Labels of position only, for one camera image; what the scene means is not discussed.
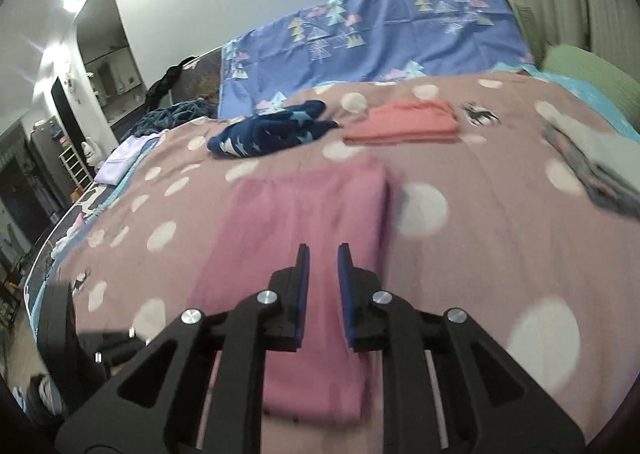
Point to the dark cabinet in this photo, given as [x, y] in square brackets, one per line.
[47, 153]

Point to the green pillow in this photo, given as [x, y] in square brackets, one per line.
[595, 73]

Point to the navy star-print garment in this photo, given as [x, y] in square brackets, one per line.
[270, 131]

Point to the white figurine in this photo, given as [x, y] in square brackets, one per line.
[90, 151]

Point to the light blue cloth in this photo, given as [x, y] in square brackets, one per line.
[600, 106]

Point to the lavender cloth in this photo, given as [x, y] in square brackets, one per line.
[125, 158]

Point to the light printed bed sheet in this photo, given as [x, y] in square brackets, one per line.
[75, 224]

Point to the grey folded clothes stack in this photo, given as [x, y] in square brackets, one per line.
[595, 158]

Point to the black hanging item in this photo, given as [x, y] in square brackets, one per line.
[167, 81]

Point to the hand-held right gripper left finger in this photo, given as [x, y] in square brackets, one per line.
[300, 299]

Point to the coral folded garment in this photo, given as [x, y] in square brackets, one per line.
[400, 126]

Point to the mauve dotted blanket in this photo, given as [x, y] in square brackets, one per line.
[475, 259]

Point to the white rack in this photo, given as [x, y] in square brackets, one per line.
[77, 168]

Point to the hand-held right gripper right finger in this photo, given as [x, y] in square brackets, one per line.
[345, 299]

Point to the dark teal knit blanket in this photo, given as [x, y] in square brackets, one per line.
[170, 118]

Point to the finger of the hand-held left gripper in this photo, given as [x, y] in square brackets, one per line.
[122, 349]

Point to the pink garment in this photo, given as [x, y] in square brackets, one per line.
[300, 204]

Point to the blue tree-print pillow sheet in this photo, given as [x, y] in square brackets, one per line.
[390, 33]

